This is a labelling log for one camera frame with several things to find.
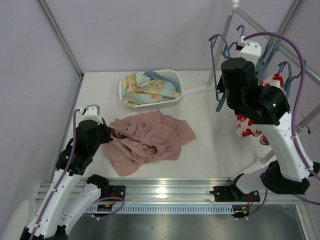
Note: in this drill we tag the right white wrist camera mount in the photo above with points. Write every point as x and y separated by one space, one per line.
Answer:
249 50

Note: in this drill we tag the teal hanger with garment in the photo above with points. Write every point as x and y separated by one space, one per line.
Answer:
290 77

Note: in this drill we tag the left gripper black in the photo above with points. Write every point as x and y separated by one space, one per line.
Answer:
104 132

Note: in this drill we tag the aluminium mounting rail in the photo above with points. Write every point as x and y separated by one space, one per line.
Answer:
169 191

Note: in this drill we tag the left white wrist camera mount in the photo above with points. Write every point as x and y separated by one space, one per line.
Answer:
91 112

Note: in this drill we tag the white slotted cable duct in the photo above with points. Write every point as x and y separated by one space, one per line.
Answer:
206 209

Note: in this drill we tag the blue garment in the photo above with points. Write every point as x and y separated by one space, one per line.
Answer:
155 76

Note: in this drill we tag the pink skirt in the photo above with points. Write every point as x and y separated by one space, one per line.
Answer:
146 138

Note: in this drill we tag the yellow floral garment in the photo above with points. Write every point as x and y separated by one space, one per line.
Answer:
138 89

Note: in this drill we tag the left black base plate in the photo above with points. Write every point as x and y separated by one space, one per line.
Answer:
117 191

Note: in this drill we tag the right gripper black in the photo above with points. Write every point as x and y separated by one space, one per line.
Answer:
222 85

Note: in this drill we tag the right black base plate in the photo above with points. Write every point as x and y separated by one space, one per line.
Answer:
233 194

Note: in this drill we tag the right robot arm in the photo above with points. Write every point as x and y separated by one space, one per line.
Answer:
267 107

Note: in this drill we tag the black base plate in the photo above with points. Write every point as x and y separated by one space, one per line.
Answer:
117 191
233 194

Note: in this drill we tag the red poppy floral garment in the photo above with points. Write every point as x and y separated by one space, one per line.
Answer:
245 126

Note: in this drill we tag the silver clothes rack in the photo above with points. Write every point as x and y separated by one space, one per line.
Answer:
272 47

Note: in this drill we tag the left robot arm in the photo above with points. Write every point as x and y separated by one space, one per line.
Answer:
55 218

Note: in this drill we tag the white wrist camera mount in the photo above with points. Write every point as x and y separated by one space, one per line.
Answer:
249 50
91 112

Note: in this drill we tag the white laundry basket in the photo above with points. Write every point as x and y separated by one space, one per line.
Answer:
158 105

